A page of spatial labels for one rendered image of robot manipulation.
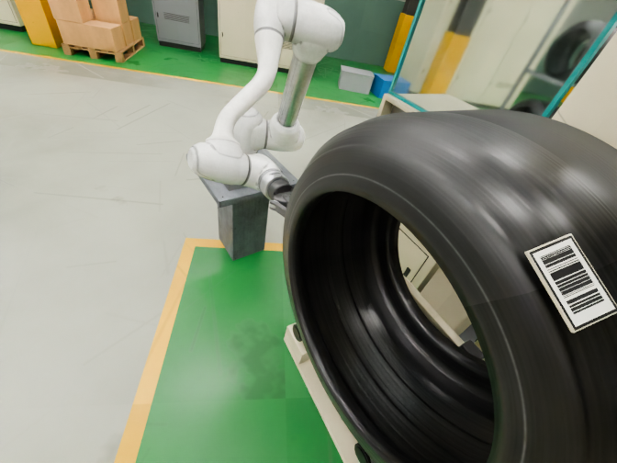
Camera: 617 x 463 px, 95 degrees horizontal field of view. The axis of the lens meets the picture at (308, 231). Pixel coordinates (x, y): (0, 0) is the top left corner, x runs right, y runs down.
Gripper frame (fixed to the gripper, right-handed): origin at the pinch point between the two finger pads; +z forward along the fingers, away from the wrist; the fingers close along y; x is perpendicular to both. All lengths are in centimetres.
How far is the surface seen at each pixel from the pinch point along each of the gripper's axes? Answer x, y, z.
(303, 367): 31.1, -9.8, 19.6
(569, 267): -30, -10, 48
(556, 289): -29, -12, 48
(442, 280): 7.9, 26.2, 25.4
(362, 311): 18.0, 7.3, 18.8
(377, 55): 6, 568, -620
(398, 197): -28.7, -12.6, 33.4
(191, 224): 91, -12, -143
